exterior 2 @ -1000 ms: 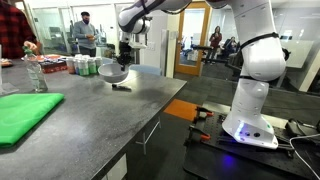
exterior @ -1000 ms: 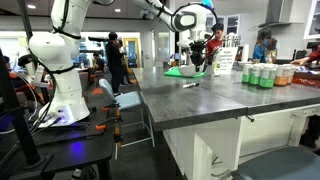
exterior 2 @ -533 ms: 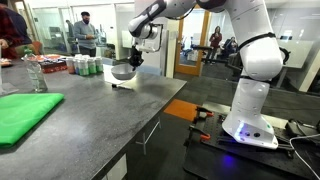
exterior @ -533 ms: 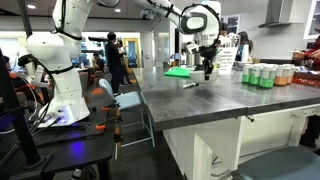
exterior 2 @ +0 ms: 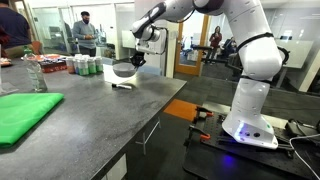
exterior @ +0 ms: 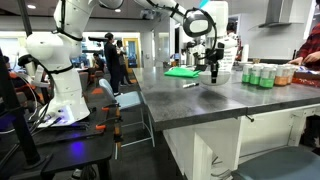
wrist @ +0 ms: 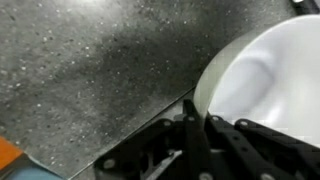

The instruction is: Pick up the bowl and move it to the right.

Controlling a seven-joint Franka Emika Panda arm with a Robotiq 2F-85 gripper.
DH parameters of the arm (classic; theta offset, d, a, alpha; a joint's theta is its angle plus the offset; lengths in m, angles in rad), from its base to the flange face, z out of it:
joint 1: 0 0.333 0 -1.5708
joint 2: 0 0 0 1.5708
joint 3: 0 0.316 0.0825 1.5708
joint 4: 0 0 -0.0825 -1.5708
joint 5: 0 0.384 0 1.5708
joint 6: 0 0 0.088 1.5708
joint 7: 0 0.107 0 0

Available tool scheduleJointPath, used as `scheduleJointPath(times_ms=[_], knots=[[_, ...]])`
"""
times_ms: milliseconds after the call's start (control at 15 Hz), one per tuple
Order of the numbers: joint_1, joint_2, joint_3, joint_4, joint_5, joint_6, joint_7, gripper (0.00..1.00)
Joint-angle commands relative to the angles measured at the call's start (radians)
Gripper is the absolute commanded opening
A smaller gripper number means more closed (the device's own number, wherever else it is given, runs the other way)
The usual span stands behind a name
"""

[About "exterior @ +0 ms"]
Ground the red snack box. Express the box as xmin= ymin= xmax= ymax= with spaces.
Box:
xmin=292 ymin=69 xmax=320 ymax=89

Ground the white bowl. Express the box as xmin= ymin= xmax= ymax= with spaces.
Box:
xmin=198 ymin=70 xmax=232 ymax=87

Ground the standing person in dark jacket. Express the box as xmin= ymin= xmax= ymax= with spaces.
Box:
xmin=115 ymin=39 xmax=133 ymax=87

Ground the green folded cloth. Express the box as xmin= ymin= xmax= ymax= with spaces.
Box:
xmin=163 ymin=66 xmax=202 ymax=79

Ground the seated person in black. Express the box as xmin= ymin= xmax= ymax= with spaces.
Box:
xmin=92 ymin=51 xmax=106 ymax=79

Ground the steel range hood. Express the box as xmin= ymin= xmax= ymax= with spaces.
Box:
xmin=257 ymin=0 xmax=305 ymax=29

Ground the person in red plaid shirt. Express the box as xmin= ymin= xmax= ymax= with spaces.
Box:
xmin=287 ymin=0 xmax=320 ymax=68

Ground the standing person in black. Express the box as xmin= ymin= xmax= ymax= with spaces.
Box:
xmin=103 ymin=32 xmax=123 ymax=97

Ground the orange labelled can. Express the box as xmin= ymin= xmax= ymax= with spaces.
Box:
xmin=286 ymin=65 xmax=297 ymax=85
xmin=273 ymin=65 xmax=290 ymax=87

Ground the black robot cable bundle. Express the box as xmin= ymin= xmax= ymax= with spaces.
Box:
xmin=19 ymin=64 xmax=56 ymax=133

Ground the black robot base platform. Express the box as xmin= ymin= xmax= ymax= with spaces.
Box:
xmin=0 ymin=108 xmax=117 ymax=180

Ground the light blue chair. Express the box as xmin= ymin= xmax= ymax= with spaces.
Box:
xmin=98 ymin=78 xmax=156 ymax=160

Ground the green labelled can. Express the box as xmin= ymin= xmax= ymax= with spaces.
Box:
xmin=249 ymin=64 xmax=264 ymax=86
xmin=259 ymin=65 xmax=277 ymax=90
xmin=241 ymin=63 xmax=254 ymax=84

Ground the white paper towel roll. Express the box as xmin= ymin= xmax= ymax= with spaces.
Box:
xmin=241 ymin=43 xmax=250 ymax=64

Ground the black white marker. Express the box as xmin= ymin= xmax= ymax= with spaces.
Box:
xmin=182 ymin=82 xmax=201 ymax=90

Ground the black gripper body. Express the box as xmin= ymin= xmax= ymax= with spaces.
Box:
xmin=204 ymin=48 xmax=225 ymax=66

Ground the black camera stand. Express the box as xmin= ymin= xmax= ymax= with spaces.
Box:
xmin=0 ymin=0 xmax=46 ymax=171

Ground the orange black clamp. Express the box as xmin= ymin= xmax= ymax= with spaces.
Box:
xmin=100 ymin=102 xmax=122 ymax=113
xmin=94 ymin=114 xmax=124 ymax=144

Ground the white printed paper sheet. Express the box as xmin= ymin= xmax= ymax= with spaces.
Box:
xmin=217 ymin=46 xmax=238 ymax=73

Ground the grey blue stool seat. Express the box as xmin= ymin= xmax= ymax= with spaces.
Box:
xmin=231 ymin=146 xmax=320 ymax=180

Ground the yellow framed door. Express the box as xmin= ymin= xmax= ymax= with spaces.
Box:
xmin=122 ymin=37 xmax=142 ymax=70

